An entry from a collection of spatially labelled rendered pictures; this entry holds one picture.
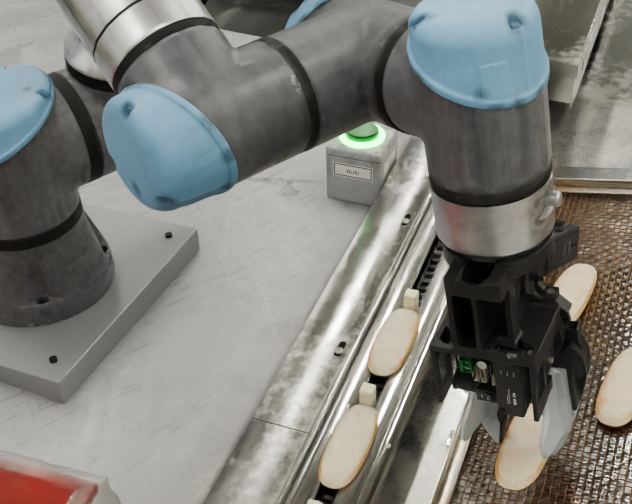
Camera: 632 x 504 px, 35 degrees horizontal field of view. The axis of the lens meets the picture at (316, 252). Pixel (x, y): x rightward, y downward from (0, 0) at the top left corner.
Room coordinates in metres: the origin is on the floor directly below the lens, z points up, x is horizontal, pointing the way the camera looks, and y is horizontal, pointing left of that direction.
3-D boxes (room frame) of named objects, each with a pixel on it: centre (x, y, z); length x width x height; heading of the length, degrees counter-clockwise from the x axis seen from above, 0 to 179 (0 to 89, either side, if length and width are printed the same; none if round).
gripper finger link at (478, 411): (0.51, -0.12, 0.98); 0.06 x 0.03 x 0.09; 153
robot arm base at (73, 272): (0.84, 0.30, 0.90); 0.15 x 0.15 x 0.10
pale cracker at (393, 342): (0.72, -0.07, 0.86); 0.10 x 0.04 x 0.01; 158
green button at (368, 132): (1.03, -0.06, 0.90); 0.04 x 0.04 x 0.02
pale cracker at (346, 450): (0.59, -0.02, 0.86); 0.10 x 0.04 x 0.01; 158
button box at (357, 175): (1.03, -0.06, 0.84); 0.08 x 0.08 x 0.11; 68
